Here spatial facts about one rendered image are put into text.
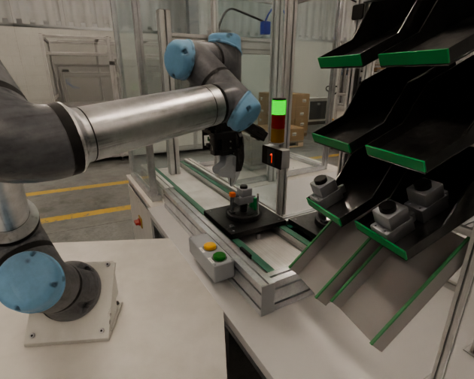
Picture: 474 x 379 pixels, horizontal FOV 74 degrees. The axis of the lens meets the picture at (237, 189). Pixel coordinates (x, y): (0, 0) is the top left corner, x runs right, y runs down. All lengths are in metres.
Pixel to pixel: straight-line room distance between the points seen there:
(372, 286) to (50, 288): 0.68
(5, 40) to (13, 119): 8.52
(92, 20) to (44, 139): 8.51
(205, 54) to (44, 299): 0.58
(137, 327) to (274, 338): 0.36
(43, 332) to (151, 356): 0.29
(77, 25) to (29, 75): 1.58
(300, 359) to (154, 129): 0.63
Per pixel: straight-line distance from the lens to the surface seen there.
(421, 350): 0.98
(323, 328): 0.95
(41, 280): 0.76
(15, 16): 8.97
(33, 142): 0.42
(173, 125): 0.51
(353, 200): 0.78
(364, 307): 0.78
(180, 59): 0.66
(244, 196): 1.20
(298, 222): 1.22
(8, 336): 1.07
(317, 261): 0.87
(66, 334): 0.97
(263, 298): 0.91
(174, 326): 0.94
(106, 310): 0.94
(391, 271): 0.79
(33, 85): 8.88
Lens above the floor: 1.50
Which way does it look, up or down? 20 degrees down
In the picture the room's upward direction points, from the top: straight up
